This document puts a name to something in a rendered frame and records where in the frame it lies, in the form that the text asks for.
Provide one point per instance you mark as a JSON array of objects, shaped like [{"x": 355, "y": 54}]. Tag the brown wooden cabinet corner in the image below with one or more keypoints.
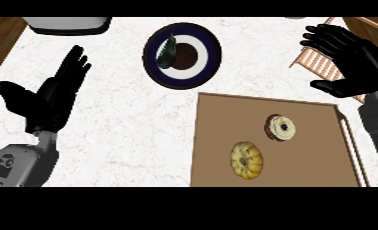
[{"x": 364, "y": 27}]

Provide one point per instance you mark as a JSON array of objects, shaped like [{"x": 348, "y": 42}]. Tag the brown flat tray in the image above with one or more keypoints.
[{"x": 304, "y": 160}]

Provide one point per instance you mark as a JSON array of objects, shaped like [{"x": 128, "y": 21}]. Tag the brown wooden panel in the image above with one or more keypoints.
[{"x": 8, "y": 34}]

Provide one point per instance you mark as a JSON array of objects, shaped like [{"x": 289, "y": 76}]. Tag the wooden slatted tiered shelf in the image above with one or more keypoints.
[{"x": 318, "y": 64}]

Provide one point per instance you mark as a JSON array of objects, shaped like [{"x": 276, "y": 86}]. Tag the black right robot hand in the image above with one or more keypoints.
[{"x": 349, "y": 57}]

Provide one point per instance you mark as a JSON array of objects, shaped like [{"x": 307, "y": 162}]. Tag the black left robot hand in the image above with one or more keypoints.
[{"x": 56, "y": 97}]

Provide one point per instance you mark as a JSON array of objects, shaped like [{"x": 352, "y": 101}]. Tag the dark blue and white plate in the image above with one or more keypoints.
[{"x": 208, "y": 57}]

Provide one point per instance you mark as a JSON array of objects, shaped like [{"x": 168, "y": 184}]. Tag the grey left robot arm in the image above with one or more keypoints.
[{"x": 23, "y": 164}]

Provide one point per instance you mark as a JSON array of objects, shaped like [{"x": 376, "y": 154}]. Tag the white frosted chocolate cupcake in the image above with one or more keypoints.
[{"x": 280, "y": 127}]

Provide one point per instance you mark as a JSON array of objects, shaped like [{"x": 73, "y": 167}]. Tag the yellow fluted cake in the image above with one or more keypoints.
[{"x": 246, "y": 160}]

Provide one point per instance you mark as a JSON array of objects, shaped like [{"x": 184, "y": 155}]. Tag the grey appliance with black base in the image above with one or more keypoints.
[{"x": 66, "y": 24}]

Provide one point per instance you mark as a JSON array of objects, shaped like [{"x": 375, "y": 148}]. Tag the dark green avocado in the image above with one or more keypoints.
[{"x": 166, "y": 54}]

